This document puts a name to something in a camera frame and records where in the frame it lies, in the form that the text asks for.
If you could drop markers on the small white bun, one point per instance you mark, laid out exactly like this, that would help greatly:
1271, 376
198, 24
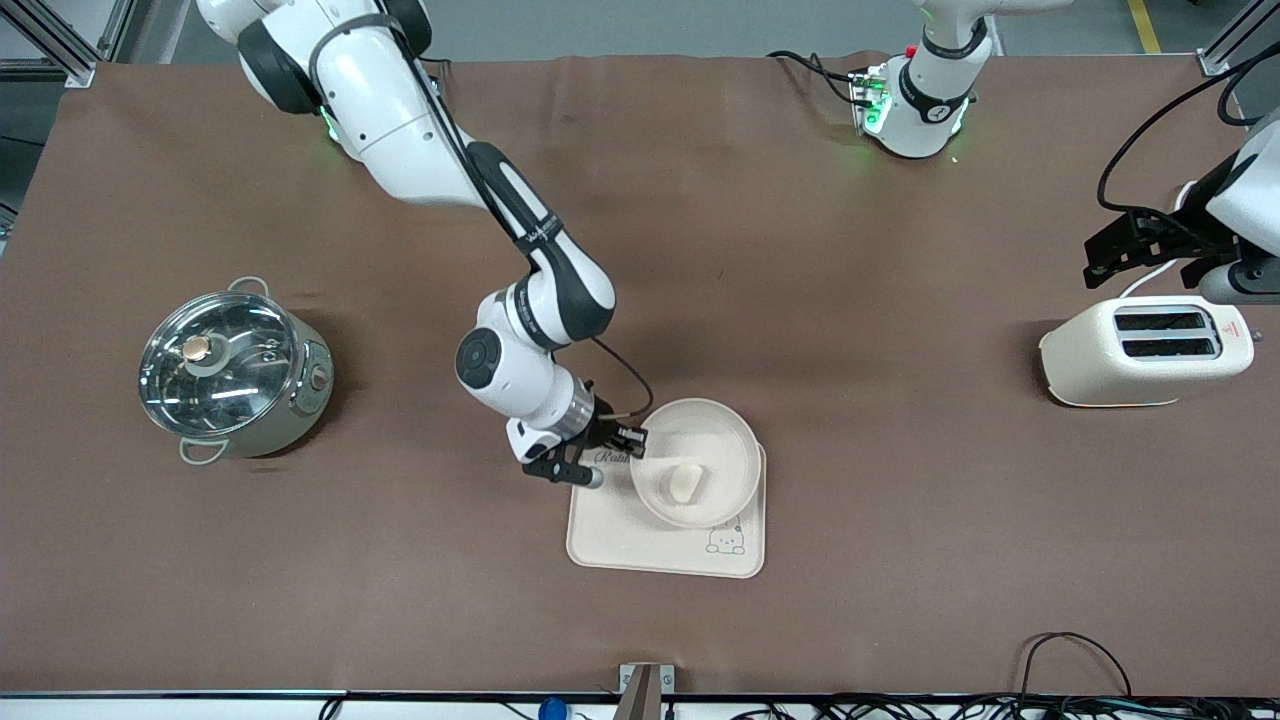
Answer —
686, 482

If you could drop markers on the blue round cap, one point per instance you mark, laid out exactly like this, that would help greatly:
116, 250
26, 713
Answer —
552, 710

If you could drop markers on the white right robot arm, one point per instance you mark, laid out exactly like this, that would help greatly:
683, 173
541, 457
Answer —
400, 120

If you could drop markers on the round beige plate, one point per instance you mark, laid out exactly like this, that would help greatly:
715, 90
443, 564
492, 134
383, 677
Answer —
715, 440

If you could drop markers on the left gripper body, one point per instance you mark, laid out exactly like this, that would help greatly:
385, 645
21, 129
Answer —
1190, 228

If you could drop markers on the beige rabbit print tray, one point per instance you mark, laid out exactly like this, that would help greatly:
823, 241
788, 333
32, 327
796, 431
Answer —
620, 535

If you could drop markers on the aluminium frame post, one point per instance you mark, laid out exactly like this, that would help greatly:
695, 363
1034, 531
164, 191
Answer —
60, 50
1215, 60

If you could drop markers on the cream two-slot toaster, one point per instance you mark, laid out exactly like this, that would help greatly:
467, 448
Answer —
1090, 360

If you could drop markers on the brown table mat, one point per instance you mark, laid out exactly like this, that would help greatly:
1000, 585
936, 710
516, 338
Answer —
800, 300

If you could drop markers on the grey metal bracket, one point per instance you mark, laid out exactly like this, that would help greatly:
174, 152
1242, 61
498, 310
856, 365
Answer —
645, 690

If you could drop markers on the steel pot with glass lid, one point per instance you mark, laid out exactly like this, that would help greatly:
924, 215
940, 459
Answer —
305, 395

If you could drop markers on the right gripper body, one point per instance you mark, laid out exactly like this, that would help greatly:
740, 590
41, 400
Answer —
603, 427

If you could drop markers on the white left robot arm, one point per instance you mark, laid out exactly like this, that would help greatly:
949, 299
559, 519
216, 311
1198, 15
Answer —
925, 100

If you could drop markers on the glass pot lid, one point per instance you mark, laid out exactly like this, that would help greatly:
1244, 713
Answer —
225, 385

